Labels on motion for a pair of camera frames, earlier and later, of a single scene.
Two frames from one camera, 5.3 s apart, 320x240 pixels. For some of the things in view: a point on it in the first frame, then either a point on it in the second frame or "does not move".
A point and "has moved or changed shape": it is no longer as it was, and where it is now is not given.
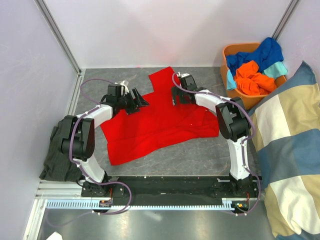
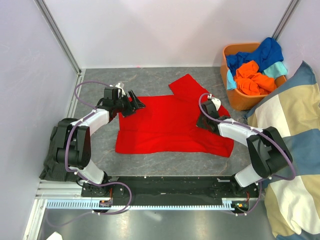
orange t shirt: (249, 80) does not move
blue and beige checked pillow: (285, 130) does not move
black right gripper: (175, 91) -> (199, 124)
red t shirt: (162, 124) has moved or changed shape
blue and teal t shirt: (268, 57) does not move
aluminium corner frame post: (59, 35) does not move
